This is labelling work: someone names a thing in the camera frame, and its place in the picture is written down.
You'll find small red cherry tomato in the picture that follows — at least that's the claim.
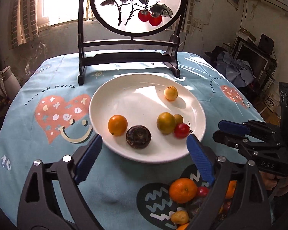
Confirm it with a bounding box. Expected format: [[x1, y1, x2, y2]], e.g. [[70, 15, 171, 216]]
[[197, 186, 210, 198]]

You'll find large orange mandarin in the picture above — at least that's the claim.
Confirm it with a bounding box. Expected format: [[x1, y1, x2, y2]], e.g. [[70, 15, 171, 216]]
[[168, 178, 198, 204]]

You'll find greenish yellow tangerine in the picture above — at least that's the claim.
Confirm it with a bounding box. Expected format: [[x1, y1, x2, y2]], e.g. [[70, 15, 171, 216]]
[[156, 112, 177, 135]]

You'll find yellow spotted round fruit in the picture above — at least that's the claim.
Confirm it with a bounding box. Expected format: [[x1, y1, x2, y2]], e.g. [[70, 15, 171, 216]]
[[163, 86, 178, 101]]

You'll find large dark purple mangosteen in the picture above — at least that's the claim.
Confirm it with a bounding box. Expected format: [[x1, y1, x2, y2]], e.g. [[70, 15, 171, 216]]
[[126, 125, 151, 149]]

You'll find dark red apple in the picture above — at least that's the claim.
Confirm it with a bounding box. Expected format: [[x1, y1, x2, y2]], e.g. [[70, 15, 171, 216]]
[[221, 199, 232, 215]]

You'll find small yellow kumquat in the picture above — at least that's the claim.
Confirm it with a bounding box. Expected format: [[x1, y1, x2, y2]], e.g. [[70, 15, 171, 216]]
[[174, 114, 184, 124]]

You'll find person's right hand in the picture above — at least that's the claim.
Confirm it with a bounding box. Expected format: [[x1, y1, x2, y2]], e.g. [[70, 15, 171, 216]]
[[260, 171, 288, 196]]

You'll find white plastic bucket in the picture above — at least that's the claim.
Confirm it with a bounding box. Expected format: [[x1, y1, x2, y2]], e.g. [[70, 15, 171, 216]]
[[264, 81, 281, 115]]

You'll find pile of blue-grey clothes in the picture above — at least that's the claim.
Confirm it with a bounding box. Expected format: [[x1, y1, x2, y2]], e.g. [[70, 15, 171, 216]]
[[204, 46, 255, 88]]

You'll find dark mangosteen middle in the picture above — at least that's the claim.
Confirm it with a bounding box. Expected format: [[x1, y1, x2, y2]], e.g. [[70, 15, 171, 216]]
[[186, 197, 206, 220]]

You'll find black metal rack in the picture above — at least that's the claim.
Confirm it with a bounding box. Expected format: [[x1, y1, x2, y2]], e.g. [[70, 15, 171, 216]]
[[232, 37, 277, 94]]

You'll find right checked curtain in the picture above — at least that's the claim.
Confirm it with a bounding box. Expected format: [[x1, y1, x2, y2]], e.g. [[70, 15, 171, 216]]
[[181, 0, 195, 34]]

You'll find checked curtain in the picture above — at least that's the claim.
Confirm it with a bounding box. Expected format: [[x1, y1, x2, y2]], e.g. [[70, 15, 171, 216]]
[[9, 0, 39, 49], [181, 0, 195, 34]]

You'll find round painted screen on stand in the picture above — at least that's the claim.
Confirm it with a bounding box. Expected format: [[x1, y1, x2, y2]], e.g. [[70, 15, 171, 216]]
[[77, 0, 188, 86]]

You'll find left checked curtain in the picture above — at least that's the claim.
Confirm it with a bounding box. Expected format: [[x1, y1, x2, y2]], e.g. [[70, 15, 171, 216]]
[[9, 0, 39, 49]]

